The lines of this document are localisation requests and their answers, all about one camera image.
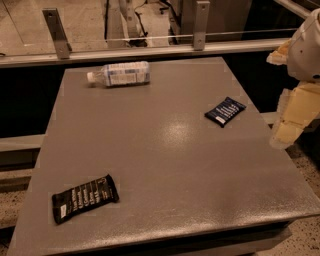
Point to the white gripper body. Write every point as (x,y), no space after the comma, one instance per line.
(306,55)

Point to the left metal rail bracket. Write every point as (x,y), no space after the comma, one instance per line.
(59,38)

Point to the horizontal metal rail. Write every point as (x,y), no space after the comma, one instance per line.
(176,51)

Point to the clear blue-label plastic bottle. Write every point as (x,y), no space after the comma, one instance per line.
(121,74)

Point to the blue rxbar blueberry wrapper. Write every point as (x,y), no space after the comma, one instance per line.
(225,111)

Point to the black rxbar wrapper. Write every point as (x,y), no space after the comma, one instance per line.
(84,198)

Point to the metal rail bracket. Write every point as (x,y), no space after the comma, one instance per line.
(200,24)
(59,38)

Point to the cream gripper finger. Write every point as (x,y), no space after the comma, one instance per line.
(296,109)
(280,55)

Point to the right metal rail bracket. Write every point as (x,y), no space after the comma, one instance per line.
(200,24)

